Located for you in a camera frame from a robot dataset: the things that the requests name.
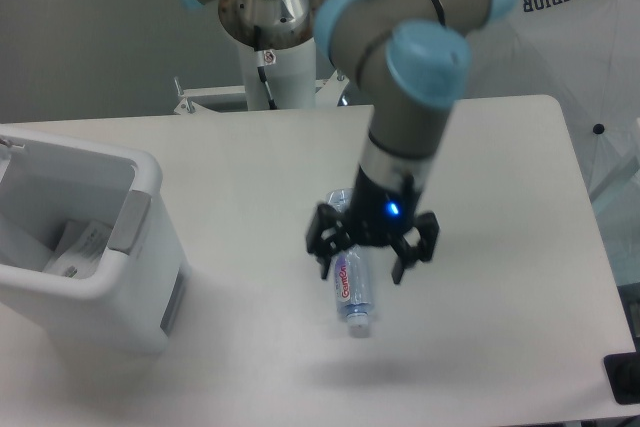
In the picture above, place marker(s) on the white metal base frame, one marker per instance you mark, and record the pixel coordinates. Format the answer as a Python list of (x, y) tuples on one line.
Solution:
[(329, 93)]

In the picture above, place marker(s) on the white Superior umbrella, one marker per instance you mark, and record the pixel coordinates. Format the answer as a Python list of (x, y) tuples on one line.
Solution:
[(583, 53)]

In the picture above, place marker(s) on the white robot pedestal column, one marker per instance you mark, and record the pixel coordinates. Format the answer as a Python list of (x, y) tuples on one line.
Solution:
[(276, 49)]

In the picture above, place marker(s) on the white plastic trash can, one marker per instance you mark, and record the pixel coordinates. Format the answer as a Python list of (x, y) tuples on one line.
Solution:
[(131, 301)]

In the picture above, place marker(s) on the black device at table edge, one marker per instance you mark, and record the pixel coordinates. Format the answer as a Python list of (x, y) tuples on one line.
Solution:
[(622, 370)]

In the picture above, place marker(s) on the clear plastic water bottle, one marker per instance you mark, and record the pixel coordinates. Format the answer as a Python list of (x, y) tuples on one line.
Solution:
[(353, 290)]

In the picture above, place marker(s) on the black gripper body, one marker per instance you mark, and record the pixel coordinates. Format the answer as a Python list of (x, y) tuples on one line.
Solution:
[(379, 216)]

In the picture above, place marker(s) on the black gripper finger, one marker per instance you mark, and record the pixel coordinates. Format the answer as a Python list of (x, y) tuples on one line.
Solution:
[(328, 234), (408, 256)]

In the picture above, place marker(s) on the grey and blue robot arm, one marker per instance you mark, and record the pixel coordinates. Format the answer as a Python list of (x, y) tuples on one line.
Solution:
[(410, 57)]

